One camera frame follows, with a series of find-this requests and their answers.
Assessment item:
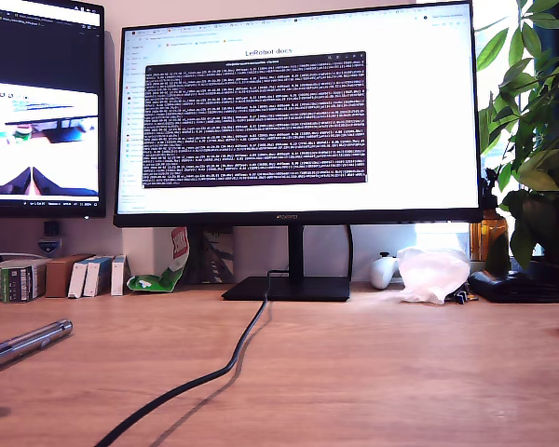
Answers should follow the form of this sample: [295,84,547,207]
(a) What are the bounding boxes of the metallic silver laser pointer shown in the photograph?
[0,318,74,373]

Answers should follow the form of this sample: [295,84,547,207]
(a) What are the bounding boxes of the patterned dark card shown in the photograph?
[188,226,237,284]

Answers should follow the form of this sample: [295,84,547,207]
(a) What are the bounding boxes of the white game controller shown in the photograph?
[370,251,400,291]

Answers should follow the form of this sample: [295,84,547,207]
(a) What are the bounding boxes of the green white snack bag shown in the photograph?
[126,226,190,293]

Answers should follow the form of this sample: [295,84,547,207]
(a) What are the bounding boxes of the crumpled white plastic bag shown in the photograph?
[395,246,471,306]

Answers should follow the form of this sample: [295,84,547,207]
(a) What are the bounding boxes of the large black Huawei monitor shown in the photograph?
[113,0,485,303]

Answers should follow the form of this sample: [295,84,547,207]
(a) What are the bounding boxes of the small white box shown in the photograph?
[110,254,131,297]
[67,260,90,299]
[83,255,116,298]

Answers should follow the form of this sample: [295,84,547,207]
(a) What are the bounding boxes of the amber glass pump bottle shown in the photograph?
[470,195,511,262]

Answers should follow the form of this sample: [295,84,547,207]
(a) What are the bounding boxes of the brown cardboard box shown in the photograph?
[45,253,97,298]

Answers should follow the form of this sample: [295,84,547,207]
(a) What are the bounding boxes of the black leather pouch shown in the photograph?
[468,269,559,304]

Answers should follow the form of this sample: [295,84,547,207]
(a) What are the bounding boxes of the green leafy houseplant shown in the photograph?
[474,0,559,271]

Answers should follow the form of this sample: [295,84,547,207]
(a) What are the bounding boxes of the black monitor power cable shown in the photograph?
[347,225,356,283]

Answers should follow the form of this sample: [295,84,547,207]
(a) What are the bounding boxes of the thick black table cable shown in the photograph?
[92,269,290,447]

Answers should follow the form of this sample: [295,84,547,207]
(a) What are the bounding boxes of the thin white cable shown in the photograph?
[0,252,46,263]

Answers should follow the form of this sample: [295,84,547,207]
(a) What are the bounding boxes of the black monitor with camera feed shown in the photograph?
[0,0,107,219]

